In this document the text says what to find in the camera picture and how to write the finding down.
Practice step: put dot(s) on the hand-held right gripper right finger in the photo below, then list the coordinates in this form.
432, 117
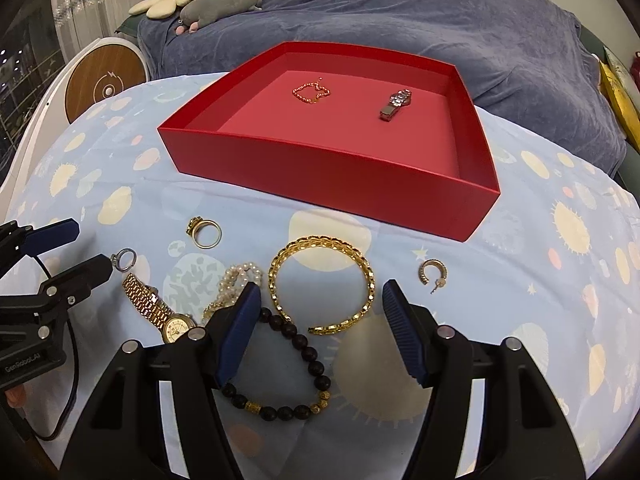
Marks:
400, 330

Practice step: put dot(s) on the white furniture edge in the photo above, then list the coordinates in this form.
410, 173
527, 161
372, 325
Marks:
35, 125

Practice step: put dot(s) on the red cardboard box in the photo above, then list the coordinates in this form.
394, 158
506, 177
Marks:
325, 165

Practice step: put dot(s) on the silver metal watch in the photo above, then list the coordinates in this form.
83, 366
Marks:
395, 102

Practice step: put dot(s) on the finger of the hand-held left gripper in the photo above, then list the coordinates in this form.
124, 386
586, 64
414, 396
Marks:
50, 237
85, 275

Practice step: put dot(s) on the gold wrist watch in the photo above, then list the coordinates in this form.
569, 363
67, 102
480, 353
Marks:
142, 300

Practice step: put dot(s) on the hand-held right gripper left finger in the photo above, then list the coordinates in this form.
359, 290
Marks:
240, 330

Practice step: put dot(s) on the round white wooden device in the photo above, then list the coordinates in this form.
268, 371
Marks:
100, 70

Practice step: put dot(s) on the blue grey plush blanket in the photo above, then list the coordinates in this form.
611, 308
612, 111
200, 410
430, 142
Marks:
400, 10

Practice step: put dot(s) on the flower shaped cushion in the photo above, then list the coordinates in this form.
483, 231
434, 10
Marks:
165, 7

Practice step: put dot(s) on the gold hoop earring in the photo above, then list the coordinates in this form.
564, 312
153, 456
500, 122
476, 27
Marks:
425, 267

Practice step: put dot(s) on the yellow cushion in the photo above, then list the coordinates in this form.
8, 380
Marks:
617, 90

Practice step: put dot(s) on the grey plush toy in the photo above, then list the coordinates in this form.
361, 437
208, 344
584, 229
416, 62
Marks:
220, 5

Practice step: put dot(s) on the person's left hand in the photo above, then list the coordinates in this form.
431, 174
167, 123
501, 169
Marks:
15, 396

